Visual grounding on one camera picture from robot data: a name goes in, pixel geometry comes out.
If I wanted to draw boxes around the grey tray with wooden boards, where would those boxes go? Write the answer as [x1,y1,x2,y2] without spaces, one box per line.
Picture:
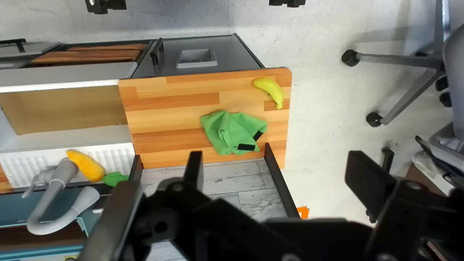
[0,38,161,70]

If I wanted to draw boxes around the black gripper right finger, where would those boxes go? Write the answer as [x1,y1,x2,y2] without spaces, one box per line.
[345,150,398,225]

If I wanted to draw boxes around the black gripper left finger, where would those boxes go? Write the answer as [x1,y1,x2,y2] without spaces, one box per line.
[184,150,204,193]

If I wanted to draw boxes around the yellow toy banana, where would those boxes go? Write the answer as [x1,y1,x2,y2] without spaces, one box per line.
[252,77,285,110]

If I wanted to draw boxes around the white toy sink unit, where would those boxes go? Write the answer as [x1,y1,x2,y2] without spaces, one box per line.
[0,142,136,190]

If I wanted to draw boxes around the grey toy faucet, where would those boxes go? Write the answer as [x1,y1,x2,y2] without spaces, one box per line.
[20,157,101,237]

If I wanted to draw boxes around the grey wood-look backdrop panel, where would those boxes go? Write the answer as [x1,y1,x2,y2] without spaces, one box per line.
[140,158,290,224]

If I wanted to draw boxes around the teal panel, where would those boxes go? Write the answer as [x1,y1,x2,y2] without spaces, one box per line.
[0,184,105,261]

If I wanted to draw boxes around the green towel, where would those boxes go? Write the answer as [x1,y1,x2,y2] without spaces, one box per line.
[198,109,268,157]

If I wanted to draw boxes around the grey cabinet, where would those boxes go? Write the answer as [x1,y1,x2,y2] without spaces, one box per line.
[129,34,265,80]

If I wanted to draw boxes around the grey office chair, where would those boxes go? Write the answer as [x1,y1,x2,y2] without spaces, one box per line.
[339,0,464,171]

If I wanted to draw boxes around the black device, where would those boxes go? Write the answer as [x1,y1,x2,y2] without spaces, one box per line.
[84,0,127,15]
[268,0,307,9]

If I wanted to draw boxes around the black frame post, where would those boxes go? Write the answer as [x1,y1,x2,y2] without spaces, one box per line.
[262,142,301,221]
[78,154,145,261]

